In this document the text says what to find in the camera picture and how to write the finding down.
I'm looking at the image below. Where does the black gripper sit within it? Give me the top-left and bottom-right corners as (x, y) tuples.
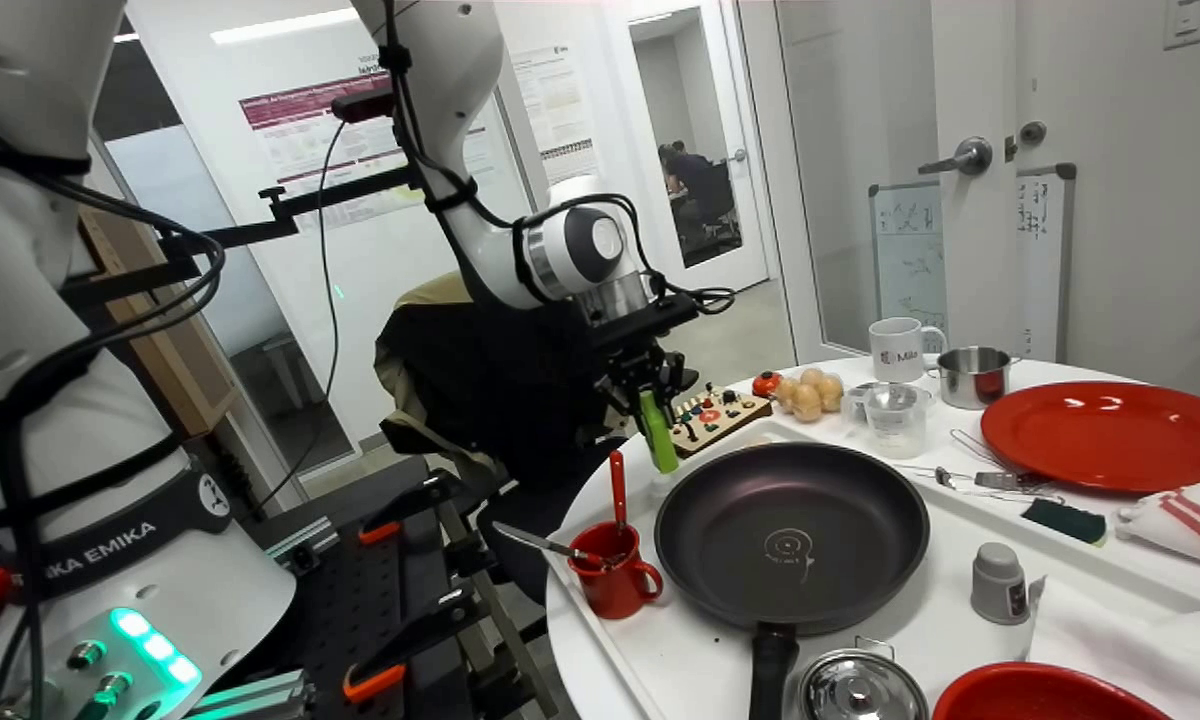
(583, 286), (706, 414)

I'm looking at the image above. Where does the wooden toy board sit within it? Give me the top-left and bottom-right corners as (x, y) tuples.
(656, 378), (776, 459)

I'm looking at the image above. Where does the bread roll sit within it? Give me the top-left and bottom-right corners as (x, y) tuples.
(773, 377), (824, 427)
(800, 366), (848, 414)

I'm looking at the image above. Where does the black office chair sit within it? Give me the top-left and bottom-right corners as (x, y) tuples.
(372, 272), (632, 534)

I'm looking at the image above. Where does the red measuring cup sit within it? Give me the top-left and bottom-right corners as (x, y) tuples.
(564, 453), (670, 621)

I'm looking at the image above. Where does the black frying pan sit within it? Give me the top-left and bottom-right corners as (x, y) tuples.
(652, 441), (935, 720)

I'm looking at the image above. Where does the beige cloth on chair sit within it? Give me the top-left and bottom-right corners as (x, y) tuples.
(375, 272), (497, 350)

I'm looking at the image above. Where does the clear plastic measuring cup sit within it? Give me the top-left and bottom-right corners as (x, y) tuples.
(868, 388), (932, 464)

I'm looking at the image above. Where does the white mug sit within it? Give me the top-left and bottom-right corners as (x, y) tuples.
(868, 311), (948, 392)

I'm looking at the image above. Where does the small standing whiteboard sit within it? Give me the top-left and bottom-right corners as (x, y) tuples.
(868, 175), (951, 336)

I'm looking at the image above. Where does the black robot cart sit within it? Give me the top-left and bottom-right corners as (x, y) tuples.
(184, 456), (592, 720)

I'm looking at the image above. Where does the metal lid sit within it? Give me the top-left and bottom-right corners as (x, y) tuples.
(782, 643), (930, 720)

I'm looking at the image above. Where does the grey capped shaker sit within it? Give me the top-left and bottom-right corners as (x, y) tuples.
(969, 534), (1031, 629)

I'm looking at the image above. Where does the paper sheet on door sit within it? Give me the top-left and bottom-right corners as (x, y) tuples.
(1015, 164), (1081, 362)

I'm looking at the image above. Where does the dark green sponge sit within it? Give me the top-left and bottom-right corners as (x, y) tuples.
(1020, 497), (1114, 548)

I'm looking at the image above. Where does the silver door lock knob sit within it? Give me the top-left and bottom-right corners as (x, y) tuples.
(1000, 115), (1051, 164)

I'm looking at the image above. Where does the pink striped poster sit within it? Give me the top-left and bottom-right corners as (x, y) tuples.
(238, 63), (398, 135)

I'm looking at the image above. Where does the red plate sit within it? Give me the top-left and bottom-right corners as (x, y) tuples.
(975, 377), (1200, 499)

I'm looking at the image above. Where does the red bowl of coffee beans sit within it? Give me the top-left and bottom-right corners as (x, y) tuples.
(930, 658), (1177, 720)

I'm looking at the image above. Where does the white cloth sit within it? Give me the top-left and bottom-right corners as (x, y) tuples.
(1015, 572), (1200, 720)

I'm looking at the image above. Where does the white red striped packet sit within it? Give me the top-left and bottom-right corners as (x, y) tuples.
(1114, 483), (1200, 579)

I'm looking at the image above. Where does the orange handled clamp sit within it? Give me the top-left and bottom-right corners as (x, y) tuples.
(337, 654), (411, 707)
(354, 514), (403, 552)

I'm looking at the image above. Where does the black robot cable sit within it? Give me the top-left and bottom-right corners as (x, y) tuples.
(355, 0), (737, 315)

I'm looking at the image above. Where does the wire handled steel utensil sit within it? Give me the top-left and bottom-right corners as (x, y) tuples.
(932, 464), (1031, 499)

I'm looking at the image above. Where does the thin camera cable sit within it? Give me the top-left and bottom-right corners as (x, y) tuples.
(255, 115), (354, 513)

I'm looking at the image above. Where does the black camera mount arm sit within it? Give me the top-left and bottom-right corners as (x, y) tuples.
(178, 155), (424, 257)

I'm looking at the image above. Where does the silver door handle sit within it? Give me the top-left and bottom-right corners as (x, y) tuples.
(916, 130), (996, 181)

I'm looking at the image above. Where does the black camera bar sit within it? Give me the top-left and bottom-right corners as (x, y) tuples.
(328, 76), (403, 129)

